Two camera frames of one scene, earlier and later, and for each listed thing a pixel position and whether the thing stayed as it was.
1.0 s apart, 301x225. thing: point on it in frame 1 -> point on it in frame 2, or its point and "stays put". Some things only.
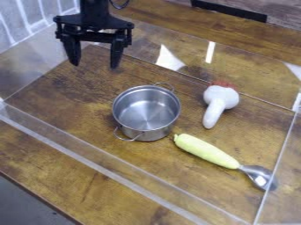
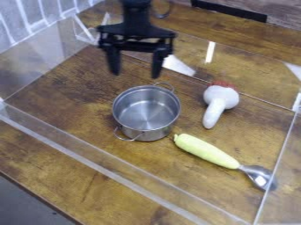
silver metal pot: (146, 109) stays put
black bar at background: (247, 14) stays put
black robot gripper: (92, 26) -> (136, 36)
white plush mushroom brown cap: (221, 96) stays put
